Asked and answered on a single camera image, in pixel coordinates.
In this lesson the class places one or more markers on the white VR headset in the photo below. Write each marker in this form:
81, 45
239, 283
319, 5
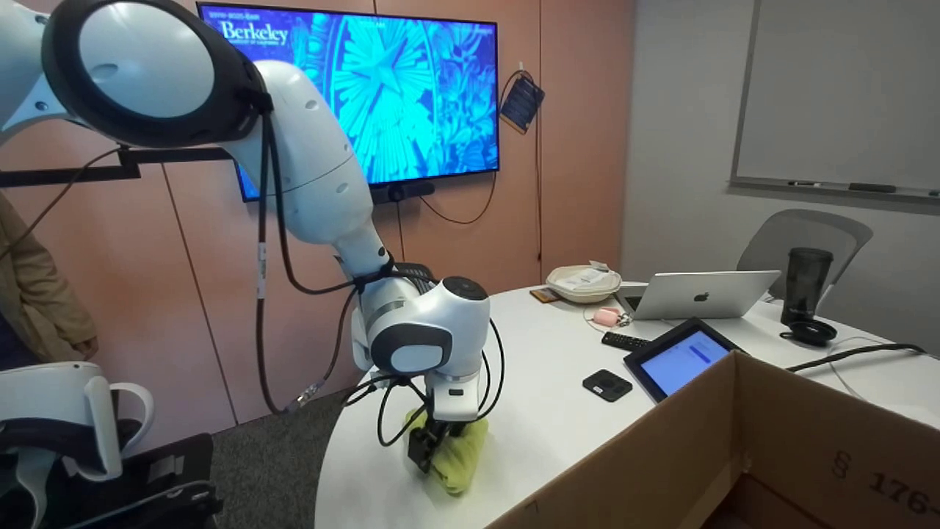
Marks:
60, 392

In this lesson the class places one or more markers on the pink computer mouse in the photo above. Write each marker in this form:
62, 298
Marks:
605, 317

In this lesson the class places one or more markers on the black tablet lit screen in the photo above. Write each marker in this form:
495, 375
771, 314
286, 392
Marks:
680, 359

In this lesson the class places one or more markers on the black wall panel device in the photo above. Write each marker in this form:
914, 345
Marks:
523, 99

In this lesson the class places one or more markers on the small black round device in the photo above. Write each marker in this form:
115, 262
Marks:
812, 333

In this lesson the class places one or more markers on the white wall whiteboard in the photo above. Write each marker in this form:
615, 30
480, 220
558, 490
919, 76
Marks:
842, 90

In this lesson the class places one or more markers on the silver laptop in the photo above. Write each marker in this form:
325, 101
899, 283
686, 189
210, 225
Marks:
701, 296

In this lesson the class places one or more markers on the wall television blue image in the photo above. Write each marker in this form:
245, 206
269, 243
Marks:
422, 99

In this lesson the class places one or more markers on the black video bar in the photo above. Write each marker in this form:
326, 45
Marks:
404, 189

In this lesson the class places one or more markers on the black smartphone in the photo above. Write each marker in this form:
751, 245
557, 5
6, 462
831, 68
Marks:
605, 386

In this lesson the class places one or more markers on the black cylindrical cup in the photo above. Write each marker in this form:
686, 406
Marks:
805, 280

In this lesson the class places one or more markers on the yellow towel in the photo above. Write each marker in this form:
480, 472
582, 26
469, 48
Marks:
464, 459

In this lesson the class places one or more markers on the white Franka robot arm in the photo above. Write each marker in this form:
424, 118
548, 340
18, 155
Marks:
313, 177

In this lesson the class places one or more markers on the black remote control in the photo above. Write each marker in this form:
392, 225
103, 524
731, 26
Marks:
624, 342

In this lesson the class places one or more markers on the grey shell chair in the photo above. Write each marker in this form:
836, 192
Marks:
817, 239

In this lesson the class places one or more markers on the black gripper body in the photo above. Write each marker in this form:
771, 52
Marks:
424, 425

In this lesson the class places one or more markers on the black camera stand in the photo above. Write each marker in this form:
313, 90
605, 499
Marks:
98, 165

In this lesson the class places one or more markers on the person in brown jacket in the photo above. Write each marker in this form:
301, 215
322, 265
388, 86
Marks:
38, 296

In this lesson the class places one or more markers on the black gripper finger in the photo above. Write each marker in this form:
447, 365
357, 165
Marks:
422, 456
444, 444

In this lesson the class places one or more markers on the small brown flat item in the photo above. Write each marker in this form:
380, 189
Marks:
545, 296

